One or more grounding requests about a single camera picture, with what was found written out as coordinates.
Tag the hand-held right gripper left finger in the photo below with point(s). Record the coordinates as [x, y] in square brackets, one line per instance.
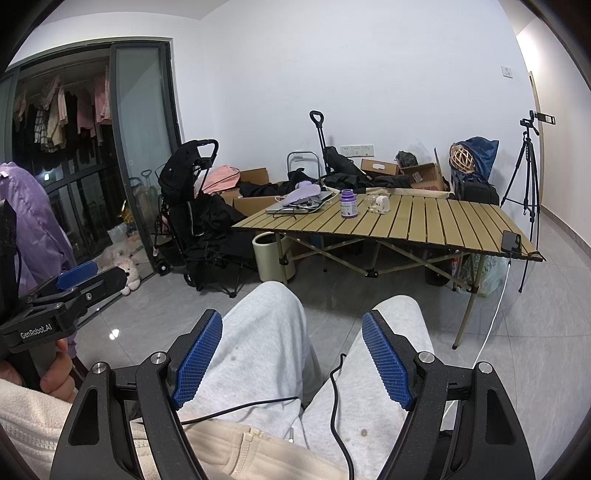
[198, 362]

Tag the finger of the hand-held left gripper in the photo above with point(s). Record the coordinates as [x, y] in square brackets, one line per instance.
[76, 275]
[107, 281]

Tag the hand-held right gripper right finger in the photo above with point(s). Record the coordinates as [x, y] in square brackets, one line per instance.
[387, 362]

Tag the person's left forearm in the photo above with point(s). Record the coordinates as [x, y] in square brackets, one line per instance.
[32, 424]

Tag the person's left hand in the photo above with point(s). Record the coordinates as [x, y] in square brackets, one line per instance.
[57, 376]

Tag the white plush toy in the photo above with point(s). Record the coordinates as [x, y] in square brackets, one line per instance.
[134, 277]

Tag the person's left leg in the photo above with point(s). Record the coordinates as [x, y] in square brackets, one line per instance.
[258, 341]

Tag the person's leg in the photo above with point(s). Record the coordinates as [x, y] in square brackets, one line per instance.
[258, 341]
[369, 429]

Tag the gold foil bag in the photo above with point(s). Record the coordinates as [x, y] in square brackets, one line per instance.
[127, 217]

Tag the person's right leg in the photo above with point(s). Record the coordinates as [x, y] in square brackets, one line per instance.
[369, 429]

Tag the purple jacket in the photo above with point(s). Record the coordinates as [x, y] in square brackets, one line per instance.
[32, 212]

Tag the beige fleece jacket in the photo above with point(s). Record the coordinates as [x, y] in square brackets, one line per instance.
[221, 450]

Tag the white trash bin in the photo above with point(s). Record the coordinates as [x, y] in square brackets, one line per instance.
[268, 258]

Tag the black jacket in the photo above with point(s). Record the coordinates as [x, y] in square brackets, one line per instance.
[217, 221]

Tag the black stroller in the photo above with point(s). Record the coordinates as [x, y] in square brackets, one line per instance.
[182, 175]

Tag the white plastic bag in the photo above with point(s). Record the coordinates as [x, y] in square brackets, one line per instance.
[489, 277]

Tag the tan slatted folding table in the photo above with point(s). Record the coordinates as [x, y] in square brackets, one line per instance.
[415, 221]

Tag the sliding glass door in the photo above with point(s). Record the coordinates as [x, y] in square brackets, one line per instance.
[138, 138]

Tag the pink cloth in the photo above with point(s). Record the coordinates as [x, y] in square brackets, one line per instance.
[221, 177]

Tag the clear glass cup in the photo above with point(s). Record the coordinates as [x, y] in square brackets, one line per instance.
[371, 205]

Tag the row of hanging clothes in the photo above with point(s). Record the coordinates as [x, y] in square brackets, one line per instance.
[55, 115]

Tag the purple bottle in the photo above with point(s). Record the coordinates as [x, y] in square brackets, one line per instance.
[348, 205]

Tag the black smartphone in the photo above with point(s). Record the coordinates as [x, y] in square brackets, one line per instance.
[511, 242]

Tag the silver laptop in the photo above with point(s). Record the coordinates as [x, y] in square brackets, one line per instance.
[288, 209]

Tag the cardboard box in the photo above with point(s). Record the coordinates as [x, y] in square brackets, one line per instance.
[427, 177]
[378, 167]
[256, 176]

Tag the lilac fabric pouch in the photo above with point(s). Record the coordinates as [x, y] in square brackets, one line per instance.
[300, 194]

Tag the pile of black clothes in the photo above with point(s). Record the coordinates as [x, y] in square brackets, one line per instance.
[277, 187]

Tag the black suitcase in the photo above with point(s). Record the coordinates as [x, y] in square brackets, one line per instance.
[478, 191]

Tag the dark green bag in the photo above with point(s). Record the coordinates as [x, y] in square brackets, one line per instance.
[407, 159]

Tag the black pull cart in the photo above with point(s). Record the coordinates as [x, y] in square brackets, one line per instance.
[339, 161]

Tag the wicker helmet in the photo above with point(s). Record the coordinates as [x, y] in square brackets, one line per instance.
[462, 159]

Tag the black tripod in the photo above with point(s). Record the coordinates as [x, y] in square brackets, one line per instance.
[527, 184]

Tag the blue bag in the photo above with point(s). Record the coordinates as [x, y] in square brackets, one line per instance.
[485, 154]

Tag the white wall outlet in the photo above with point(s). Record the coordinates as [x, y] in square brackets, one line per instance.
[358, 150]

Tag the grey trolley frame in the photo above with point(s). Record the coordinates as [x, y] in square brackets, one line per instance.
[302, 159]

